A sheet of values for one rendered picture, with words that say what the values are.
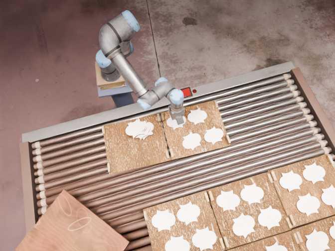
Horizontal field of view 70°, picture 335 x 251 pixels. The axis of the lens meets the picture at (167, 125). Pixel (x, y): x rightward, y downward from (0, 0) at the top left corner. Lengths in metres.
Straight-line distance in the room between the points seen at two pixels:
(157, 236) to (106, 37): 1.15
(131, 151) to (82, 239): 0.59
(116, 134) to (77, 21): 2.30
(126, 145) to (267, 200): 0.97
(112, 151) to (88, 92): 1.46
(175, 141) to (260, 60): 1.92
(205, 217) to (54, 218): 0.88
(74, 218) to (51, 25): 2.80
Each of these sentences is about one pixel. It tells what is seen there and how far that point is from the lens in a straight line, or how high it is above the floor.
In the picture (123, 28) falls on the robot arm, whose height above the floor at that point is 1.55.
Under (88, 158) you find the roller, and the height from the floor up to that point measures 0.92.
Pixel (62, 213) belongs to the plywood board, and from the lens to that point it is 1.60.
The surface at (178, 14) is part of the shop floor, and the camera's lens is 3.55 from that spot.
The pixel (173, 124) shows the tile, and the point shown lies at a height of 0.95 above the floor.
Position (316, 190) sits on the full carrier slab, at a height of 0.94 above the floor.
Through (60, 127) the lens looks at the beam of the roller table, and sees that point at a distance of 1.88.
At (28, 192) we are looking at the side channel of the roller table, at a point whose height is 0.95.
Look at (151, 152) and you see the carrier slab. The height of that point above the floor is 0.94.
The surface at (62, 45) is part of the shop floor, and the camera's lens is 3.53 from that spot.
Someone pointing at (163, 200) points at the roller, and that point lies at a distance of 1.59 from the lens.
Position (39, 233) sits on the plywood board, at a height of 1.04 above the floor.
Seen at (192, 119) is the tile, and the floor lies 0.95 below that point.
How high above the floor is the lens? 2.51
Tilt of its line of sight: 70 degrees down
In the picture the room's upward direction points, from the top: 4 degrees counter-clockwise
